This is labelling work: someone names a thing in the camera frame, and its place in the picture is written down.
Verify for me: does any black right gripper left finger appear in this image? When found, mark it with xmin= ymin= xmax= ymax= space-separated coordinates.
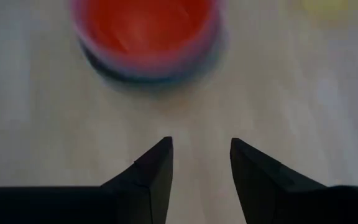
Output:
xmin=0 ymin=136 xmax=175 ymax=224

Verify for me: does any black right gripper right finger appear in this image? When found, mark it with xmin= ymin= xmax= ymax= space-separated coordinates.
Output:
xmin=229 ymin=137 xmax=358 ymax=224

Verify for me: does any orange bowl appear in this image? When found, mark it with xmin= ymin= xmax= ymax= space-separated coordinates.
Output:
xmin=81 ymin=0 xmax=214 ymax=57

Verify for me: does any pink translucent plastic bowl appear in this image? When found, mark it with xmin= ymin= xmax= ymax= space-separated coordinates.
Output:
xmin=69 ymin=0 xmax=225 ymax=82

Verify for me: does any yellow round object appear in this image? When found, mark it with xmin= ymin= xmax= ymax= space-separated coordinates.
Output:
xmin=300 ymin=0 xmax=351 ymax=18

